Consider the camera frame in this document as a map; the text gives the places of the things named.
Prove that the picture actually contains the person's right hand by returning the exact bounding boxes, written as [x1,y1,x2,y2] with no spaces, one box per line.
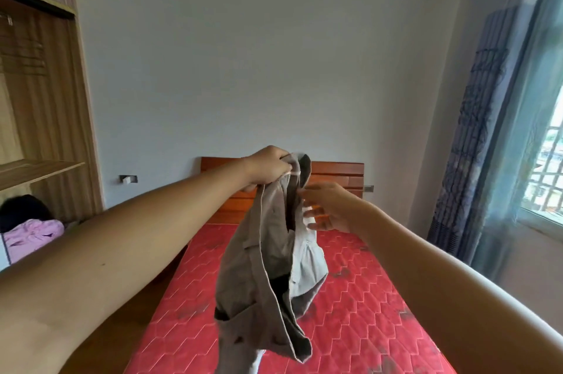
[299,181,379,234]

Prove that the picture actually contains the grey trousers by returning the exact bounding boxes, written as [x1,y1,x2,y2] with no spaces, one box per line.
[214,152,330,374]

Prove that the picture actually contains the black fabric bundle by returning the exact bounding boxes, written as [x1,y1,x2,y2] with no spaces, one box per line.
[0,194,53,234]

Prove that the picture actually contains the wooden bed headboard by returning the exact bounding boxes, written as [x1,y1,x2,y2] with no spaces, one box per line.
[200,157,366,225]

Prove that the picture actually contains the pink fabric bundle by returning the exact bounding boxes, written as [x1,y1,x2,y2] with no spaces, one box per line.
[2,218,66,266]

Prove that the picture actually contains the person's left hand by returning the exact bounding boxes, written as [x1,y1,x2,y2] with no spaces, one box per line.
[239,145,293,193]

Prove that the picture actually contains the blue grey curtain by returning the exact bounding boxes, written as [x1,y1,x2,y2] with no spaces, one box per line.
[426,0,563,282]

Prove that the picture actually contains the red quilted mattress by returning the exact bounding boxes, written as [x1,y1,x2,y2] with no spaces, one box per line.
[125,223,458,374]

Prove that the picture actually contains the person's right forearm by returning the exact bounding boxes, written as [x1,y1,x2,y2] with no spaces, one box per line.
[358,204,563,374]

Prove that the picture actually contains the person's left forearm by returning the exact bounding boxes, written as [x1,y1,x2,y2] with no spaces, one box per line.
[0,158,252,374]

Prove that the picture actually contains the wooden wardrobe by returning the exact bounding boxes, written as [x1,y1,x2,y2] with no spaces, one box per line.
[0,0,106,273]

